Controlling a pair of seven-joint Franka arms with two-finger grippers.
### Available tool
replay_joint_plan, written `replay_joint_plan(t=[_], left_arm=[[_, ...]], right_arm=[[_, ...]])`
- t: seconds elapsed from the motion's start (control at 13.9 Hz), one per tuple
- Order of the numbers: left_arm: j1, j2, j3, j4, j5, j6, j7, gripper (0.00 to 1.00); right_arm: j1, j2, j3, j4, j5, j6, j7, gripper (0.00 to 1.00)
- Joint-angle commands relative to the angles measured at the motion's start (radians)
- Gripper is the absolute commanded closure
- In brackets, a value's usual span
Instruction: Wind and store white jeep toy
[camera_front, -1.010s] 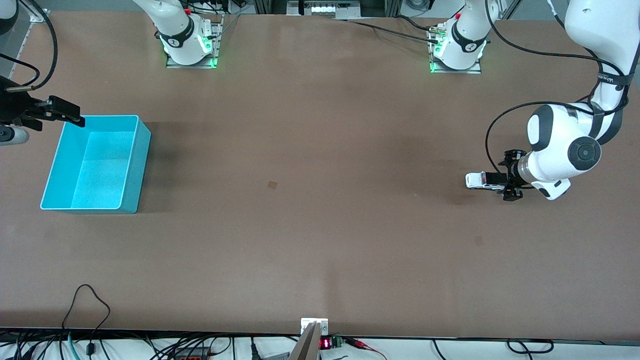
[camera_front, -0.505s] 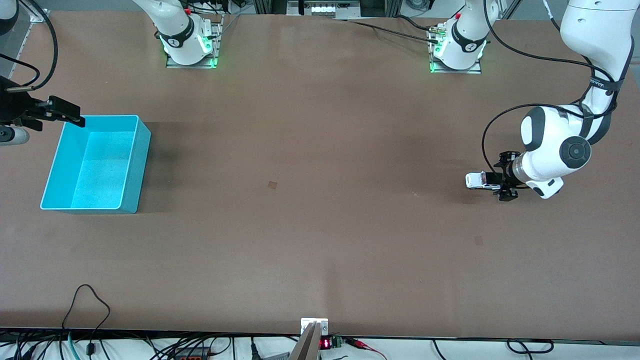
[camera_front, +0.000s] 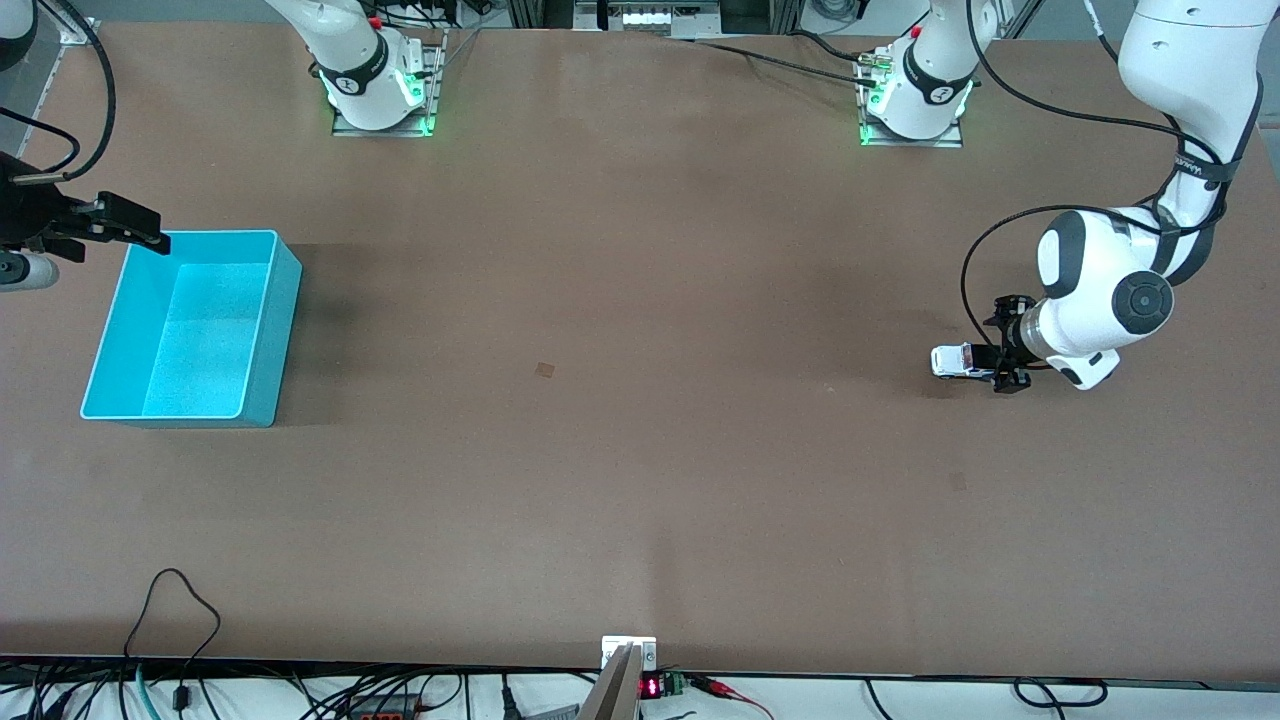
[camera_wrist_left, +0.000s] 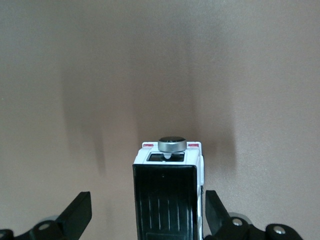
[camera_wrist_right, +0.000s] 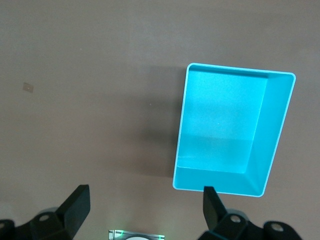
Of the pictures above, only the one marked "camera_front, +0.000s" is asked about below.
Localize white toy jeep black roof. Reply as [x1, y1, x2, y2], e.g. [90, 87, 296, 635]
[931, 343, 1001, 383]

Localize turquoise plastic bin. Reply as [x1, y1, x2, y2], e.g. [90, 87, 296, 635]
[80, 230, 303, 429]

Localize red clip leads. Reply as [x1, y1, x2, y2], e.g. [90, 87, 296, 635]
[688, 675, 773, 720]

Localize grey lit equipment unit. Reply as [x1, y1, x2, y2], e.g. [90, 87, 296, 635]
[575, 0, 723, 39]

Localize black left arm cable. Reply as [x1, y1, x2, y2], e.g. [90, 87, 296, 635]
[960, 0, 1256, 346]

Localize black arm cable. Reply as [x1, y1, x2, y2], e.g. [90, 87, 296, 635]
[0, 0, 118, 186]
[960, 0, 1256, 346]

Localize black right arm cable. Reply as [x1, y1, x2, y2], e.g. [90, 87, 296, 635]
[0, 0, 118, 186]

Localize aluminium frame profile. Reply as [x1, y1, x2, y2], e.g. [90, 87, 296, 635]
[58, 0, 101, 46]

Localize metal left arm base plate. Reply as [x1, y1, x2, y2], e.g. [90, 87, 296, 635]
[858, 48, 964, 149]

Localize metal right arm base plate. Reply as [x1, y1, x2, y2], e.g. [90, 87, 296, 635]
[332, 28, 448, 138]

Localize black coiled cable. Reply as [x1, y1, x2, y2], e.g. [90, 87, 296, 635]
[1012, 677, 1109, 710]

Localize black cable across table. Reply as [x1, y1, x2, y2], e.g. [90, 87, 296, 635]
[665, 30, 886, 91]

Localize thin black looped cable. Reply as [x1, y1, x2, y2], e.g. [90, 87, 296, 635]
[122, 568, 223, 713]

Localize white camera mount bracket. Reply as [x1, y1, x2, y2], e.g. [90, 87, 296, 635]
[601, 636, 658, 671]

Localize grey camera post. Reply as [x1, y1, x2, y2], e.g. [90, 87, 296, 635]
[578, 645, 641, 720]

